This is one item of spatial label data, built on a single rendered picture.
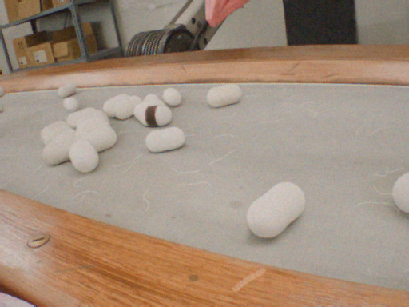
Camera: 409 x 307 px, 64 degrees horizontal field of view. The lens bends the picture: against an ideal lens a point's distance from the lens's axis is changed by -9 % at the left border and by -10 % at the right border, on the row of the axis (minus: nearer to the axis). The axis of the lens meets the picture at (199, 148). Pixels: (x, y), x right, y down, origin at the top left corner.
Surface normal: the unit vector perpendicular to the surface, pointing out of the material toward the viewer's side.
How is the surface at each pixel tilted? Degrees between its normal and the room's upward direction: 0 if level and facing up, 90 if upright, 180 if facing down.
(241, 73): 45
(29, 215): 0
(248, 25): 90
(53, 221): 0
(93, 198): 0
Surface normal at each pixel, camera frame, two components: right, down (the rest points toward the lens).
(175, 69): -0.47, -0.33
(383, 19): -0.47, 0.43
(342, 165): -0.17, -0.90
